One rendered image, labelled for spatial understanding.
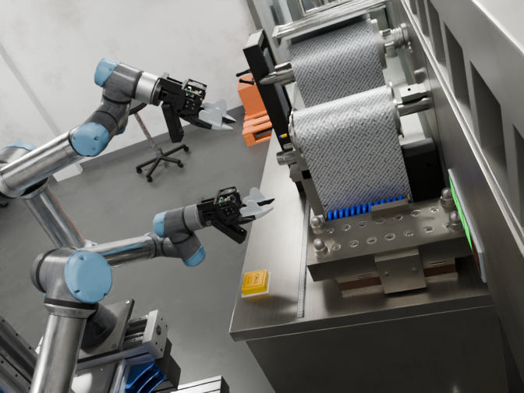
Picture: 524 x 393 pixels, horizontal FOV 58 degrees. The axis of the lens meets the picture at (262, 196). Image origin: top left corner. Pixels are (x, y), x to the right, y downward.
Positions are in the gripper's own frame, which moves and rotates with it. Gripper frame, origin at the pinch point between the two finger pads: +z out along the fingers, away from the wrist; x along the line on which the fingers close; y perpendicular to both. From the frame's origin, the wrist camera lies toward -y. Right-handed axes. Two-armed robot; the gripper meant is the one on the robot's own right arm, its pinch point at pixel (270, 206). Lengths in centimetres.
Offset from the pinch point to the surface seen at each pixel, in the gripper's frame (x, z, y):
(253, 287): -13.2, -9.9, -16.7
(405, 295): -22.8, 30.5, -19.1
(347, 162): -0.4, 24.0, 8.0
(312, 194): 7.7, 10.5, -4.5
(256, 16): 102, -8, 28
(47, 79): 324, -280, -7
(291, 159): 7.8, 8.4, 8.5
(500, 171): -58, 47, 37
